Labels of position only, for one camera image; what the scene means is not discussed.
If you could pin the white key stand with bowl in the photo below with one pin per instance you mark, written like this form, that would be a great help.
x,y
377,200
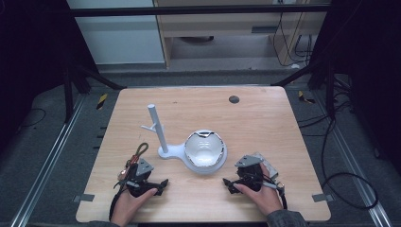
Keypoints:
x,y
176,152

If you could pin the white cabinet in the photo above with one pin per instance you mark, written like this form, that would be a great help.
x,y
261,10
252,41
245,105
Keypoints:
x,y
119,41

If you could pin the black horizontal frame bar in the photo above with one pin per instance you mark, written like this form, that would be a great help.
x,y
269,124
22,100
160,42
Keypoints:
x,y
189,10

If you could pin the grey tape strip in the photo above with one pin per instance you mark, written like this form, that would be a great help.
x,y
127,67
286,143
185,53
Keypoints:
x,y
83,197
322,197

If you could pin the dark round table grommet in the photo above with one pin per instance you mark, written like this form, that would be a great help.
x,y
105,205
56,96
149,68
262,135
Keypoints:
x,y
234,99

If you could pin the black metal stand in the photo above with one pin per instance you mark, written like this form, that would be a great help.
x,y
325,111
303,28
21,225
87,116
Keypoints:
x,y
315,72
78,78

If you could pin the dark curtain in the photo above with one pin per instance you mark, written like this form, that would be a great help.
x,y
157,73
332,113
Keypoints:
x,y
369,63
31,47

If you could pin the person's left hand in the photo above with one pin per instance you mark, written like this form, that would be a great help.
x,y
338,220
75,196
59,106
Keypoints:
x,y
127,206

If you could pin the metal floor rail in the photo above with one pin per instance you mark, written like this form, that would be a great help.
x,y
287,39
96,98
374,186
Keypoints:
x,y
356,170
47,164

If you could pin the person's right hand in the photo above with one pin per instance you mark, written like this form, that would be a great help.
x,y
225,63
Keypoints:
x,y
265,198

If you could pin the yellow black floor tape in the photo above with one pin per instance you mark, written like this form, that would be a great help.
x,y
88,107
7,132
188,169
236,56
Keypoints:
x,y
304,97
101,101

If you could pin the light wooden desk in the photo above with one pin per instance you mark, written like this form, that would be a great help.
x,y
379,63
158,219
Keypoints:
x,y
220,25

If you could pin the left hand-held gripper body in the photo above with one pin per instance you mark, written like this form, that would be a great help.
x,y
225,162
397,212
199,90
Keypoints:
x,y
140,186

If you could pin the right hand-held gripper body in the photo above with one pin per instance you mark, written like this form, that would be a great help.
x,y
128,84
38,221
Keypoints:
x,y
250,176

